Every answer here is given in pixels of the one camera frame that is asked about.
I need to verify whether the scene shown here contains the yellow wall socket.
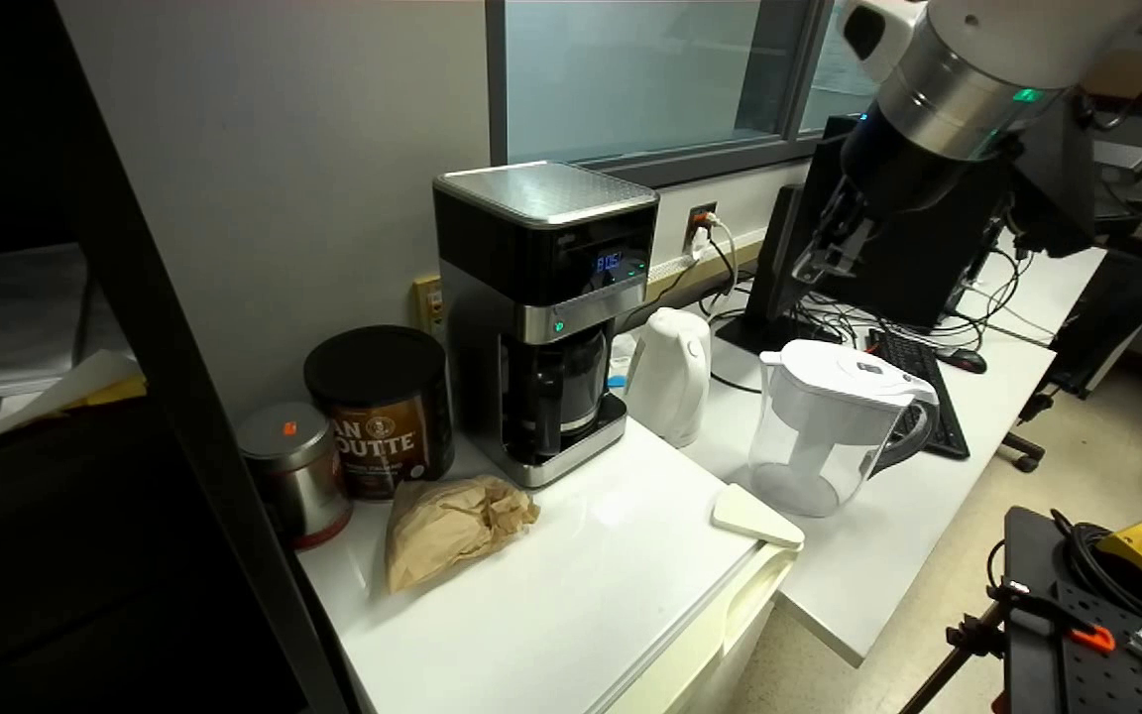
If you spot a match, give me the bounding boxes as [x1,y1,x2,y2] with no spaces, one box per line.
[413,275,446,335]

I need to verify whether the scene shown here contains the white wall socket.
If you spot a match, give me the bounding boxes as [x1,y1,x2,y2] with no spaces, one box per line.
[686,202,721,256]

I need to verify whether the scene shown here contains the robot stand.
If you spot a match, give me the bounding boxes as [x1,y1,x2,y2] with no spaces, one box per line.
[1001,505,1142,714]

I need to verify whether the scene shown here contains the black cable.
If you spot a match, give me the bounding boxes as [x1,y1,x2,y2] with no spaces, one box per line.
[1049,509,1142,630]

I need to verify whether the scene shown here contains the clear water filter pitcher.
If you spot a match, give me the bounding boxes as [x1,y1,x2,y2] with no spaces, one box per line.
[748,339,941,519]

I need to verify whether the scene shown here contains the black keyboard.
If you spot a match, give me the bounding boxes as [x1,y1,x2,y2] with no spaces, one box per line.
[866,329,971,461]

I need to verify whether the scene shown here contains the brown coffee can black lid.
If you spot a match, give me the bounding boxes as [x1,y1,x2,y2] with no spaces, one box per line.
[303,325,456,502]

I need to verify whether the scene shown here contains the crumpled brown paper bag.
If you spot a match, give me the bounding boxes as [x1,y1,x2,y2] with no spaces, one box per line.
[384,474,541,597]

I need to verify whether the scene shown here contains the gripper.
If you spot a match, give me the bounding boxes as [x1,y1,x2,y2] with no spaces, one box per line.
[791,105,1006,289]

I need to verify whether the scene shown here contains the white mini fridge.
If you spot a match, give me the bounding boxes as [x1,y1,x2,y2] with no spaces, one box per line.
[295,415,806,714]

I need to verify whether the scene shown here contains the steel canister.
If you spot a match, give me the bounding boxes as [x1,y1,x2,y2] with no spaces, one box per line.
[236,401,355,551]

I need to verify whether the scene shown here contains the glass coffee carafe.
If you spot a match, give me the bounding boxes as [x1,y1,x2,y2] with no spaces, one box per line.
[523,332,614,449]

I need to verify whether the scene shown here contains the white electric kettle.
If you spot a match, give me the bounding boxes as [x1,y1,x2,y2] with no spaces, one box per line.
[623,307,713,449]

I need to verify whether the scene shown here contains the black and steel coffee machine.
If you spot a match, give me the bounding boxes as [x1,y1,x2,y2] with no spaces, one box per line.
[432,161,661,490]

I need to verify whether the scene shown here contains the stack of papers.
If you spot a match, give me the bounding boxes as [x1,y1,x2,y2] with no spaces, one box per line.
[0,242,148,463]

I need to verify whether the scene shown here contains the white wall cable duct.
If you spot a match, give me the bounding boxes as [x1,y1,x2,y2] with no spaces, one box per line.
[644,230,770,291]

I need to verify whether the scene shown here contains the dark shelf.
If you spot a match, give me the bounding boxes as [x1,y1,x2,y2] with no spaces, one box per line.
[0,0,352,714]

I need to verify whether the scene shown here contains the black office chair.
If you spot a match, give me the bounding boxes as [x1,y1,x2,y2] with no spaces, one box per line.
[1001,248,1142,473]

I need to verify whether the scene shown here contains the black monitor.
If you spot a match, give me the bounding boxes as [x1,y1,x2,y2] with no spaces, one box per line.
[715,114,1020,356]

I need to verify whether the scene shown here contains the white wedge-shaped paper pack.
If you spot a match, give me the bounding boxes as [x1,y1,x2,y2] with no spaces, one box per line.
[711,483,807,551]

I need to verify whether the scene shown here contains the window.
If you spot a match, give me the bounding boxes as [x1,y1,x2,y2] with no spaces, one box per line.
[484,0,884,189]

